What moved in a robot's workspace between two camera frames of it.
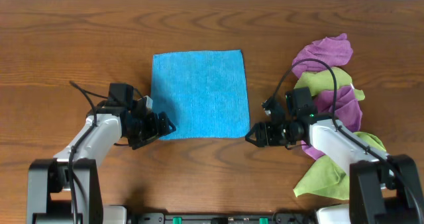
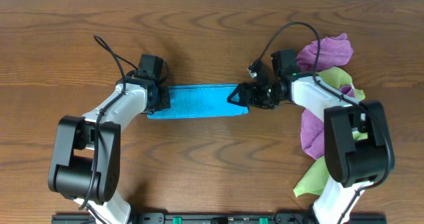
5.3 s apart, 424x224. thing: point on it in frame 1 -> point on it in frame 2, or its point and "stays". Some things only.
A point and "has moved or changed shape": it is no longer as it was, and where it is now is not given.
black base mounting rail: x=279 y=218 stays
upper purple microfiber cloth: x=336 y=51 stays
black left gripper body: x=154 y=126 -> x=164 y=99
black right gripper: x=264 y=131 -> x=244 y=101
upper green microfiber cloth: x=323 y=80 stays
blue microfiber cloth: x=204 y=93 has moved or changed shape
